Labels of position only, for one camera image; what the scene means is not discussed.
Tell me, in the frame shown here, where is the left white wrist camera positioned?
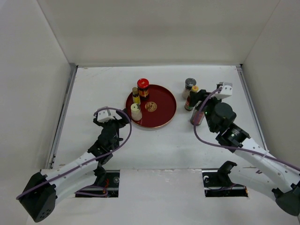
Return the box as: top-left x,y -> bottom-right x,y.
94,106 -> 113,123

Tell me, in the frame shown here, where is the grey-lid salt grinder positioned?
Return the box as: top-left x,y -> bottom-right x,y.
182,78 -> 196,99

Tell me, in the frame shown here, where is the small yellow-label oil bottle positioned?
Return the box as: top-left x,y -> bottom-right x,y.
132,87 -> 141,105

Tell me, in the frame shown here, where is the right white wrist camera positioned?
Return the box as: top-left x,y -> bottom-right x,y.
215,82 -> 233,99

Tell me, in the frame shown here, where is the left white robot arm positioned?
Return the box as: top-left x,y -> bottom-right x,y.
16,107 -> 132,223

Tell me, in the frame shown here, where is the cream-cap white shaker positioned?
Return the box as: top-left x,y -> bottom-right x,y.
130,103 -> 142,121

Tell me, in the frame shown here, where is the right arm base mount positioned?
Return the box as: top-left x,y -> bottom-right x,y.
202,161 -> 248,197

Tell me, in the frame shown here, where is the red-lid chili sauce jar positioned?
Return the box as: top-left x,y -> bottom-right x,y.
137,78 -> 150,100

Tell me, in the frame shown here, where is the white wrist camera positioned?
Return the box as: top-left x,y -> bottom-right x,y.
94,106 -> 113,123
215,82 -> 233,99

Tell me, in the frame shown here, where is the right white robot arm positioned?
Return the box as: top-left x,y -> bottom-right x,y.
189,88 -> 300,217

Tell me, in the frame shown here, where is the black-cap dark vinegar bottle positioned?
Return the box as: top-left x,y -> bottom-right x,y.
190,105 -> 206,126

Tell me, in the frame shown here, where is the yellow-cap red sauce bottle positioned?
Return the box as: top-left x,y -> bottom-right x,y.
184,85 -> 199,111

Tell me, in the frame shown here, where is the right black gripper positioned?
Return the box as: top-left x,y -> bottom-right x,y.
189,90 -> 225,133

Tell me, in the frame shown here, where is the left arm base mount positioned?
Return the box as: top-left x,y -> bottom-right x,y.
75,170 -> 120,198

